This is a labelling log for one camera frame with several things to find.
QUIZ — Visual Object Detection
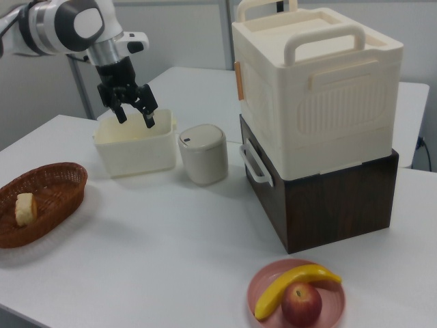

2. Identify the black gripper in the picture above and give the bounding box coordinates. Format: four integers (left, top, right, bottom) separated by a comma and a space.
95, 56, 159, 129

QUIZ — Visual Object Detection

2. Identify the wooden drawer with white handle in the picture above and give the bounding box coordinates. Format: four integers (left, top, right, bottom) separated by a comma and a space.
238, 114, 287, 236

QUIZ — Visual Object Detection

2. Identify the cream open plastic bin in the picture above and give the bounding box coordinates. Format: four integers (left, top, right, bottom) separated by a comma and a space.
94, 108, 178, 178

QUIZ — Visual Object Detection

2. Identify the cream lidded trash can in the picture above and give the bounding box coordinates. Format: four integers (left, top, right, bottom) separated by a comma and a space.
177, 123, 229, 187

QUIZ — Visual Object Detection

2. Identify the brown wicker basket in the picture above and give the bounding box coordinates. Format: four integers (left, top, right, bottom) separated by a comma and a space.
0, 162, 89, 249

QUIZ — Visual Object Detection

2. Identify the bread slice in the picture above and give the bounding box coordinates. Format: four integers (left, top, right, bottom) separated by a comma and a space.
14, 192, 38, 228

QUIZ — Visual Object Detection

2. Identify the cream plastic storage box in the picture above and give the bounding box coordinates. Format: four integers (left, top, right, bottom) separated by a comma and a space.
231, 0, 404, 180

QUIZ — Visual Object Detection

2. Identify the pink plate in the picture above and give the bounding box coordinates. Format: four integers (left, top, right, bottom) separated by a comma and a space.
246, 258, 346, 328

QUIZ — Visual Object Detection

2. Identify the dark wooden cabinet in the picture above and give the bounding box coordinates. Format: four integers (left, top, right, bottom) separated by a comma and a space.
238, 114, 399, 256

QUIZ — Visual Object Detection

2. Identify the yellow banana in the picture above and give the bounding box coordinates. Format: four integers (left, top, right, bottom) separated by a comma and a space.
254, 263, 342, 321

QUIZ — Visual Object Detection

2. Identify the red apple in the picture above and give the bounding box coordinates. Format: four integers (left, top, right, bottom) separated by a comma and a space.
281, 282, 323, 327

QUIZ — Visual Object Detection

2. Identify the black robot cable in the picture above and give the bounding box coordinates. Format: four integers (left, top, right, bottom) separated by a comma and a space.
66, 51, 91, 64

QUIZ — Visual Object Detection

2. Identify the black wall cable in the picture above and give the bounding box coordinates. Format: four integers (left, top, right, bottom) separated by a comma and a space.
417, 135, 432, 170

